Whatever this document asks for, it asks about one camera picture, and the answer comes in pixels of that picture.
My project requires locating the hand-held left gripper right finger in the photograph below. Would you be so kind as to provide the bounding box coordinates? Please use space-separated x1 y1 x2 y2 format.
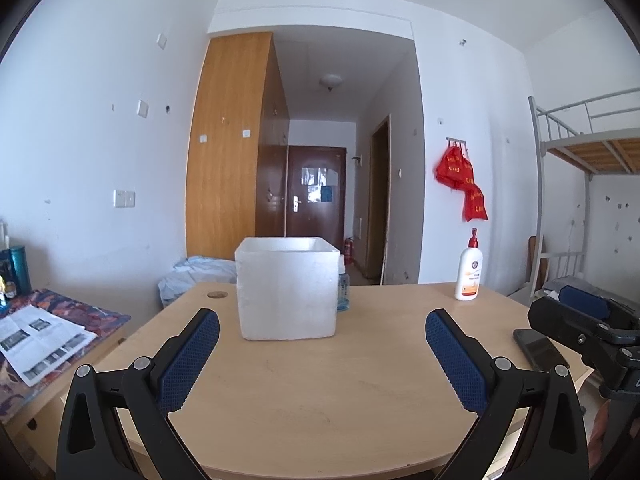
425 308 590 480

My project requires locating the white foam box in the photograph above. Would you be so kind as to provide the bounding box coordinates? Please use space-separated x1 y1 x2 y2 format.
234 236 340 342

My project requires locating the clear blue spray bottle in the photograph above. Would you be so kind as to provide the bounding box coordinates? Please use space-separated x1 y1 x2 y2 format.
336 254 351 313

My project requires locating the person's right forearm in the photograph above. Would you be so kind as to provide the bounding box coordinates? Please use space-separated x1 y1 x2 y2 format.
587 400 621 480

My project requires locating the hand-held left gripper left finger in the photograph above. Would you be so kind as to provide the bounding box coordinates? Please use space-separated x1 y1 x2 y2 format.
56 307 221 480

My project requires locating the wooden wardrobe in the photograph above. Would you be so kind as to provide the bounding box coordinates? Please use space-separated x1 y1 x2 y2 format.
186 31 291 261

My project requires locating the newspaper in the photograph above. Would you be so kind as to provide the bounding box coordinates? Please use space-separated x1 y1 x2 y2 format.
0 305 99 388

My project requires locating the white lotion pump bottle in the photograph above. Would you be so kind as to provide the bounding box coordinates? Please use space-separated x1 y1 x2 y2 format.
454 228 484 302

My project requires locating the red cloth bag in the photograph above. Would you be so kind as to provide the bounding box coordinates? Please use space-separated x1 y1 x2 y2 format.
462 184 490 222
434 146 464 189
454 152 475 191

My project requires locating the dark patterned cloth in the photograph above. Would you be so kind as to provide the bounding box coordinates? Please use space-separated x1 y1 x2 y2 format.
0 288 132 427

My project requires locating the dark brown entrance door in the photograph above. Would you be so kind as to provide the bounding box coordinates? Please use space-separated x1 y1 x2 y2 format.
286 145 348 254

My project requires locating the grey metal bunk bed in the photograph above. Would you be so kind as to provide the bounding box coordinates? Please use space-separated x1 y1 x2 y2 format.
528 87 640 311

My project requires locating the brown side door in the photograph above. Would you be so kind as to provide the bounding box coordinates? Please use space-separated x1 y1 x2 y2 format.
367 114 392 281

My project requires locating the teal can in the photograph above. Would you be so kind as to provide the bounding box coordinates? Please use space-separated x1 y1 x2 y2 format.
10 245 32 297

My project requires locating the wooden board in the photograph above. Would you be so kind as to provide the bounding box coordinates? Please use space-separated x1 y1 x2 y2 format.
527 235 545 291

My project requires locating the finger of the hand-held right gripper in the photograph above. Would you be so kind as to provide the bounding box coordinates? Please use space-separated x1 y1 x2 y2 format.
556 285 640 333
527 296 640 377

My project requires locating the black smartphone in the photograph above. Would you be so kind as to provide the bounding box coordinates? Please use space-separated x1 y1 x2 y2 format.
513 328 571 372

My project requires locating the wooden side desk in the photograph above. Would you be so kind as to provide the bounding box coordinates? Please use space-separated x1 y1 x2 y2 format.
5 320 132 480

